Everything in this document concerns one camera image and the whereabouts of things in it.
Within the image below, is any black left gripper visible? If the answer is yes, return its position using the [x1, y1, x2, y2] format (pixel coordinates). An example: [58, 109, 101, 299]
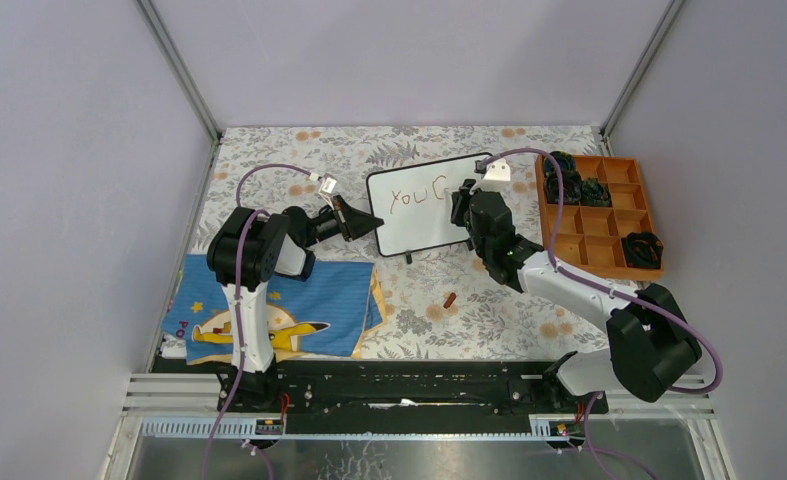
[300, 193, 380, 248]

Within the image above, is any small whiteboard black frame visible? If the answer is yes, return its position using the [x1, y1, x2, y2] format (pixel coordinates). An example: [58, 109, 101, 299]
[366, 153, 490, 257]

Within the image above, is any dark red marker cap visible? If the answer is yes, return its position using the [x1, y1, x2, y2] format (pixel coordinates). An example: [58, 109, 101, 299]
[443, 292, 457, 309]

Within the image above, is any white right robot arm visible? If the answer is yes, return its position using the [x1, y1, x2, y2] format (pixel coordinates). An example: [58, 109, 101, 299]
[449, 179, 702, 412]

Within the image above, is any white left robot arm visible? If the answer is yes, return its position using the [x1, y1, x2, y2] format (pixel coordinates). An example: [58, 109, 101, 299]
[206, 195, 384, 411]

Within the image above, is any floral patterned table mat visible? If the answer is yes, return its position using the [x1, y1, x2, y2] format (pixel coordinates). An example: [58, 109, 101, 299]
[190, 126, 608, 360]

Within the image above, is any blue Pikachu cloth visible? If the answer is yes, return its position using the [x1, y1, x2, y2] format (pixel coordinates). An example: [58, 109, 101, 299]
[159, 254, 387, 365]

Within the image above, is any orange compartment tray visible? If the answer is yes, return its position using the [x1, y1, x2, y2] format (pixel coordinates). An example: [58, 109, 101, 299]
[535, 155, 664, 282]

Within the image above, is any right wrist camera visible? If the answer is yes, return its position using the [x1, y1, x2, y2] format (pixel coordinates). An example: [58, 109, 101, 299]
[471, 159, 512, 193]

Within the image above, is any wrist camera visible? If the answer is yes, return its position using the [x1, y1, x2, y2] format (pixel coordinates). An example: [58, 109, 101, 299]
[471, 159, 512, 193]
[308, 172, 337, 201]

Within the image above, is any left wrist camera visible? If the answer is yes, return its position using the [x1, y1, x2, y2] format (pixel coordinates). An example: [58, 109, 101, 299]
[308, 172, 337, 201]

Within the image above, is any black rolled cable bundle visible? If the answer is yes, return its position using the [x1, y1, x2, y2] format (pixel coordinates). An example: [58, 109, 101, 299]
[579, 178, 613, 208]
[621, 231, 665, 271]
[542, 150, 578, 176]
[543, 169, 584, 205]

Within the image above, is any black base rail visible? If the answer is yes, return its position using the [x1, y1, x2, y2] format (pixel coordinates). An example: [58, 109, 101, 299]
[217, 360, 608, 435]

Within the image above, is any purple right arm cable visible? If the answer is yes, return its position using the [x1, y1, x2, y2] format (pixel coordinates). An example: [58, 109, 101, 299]
[492, 148, 724, 480]

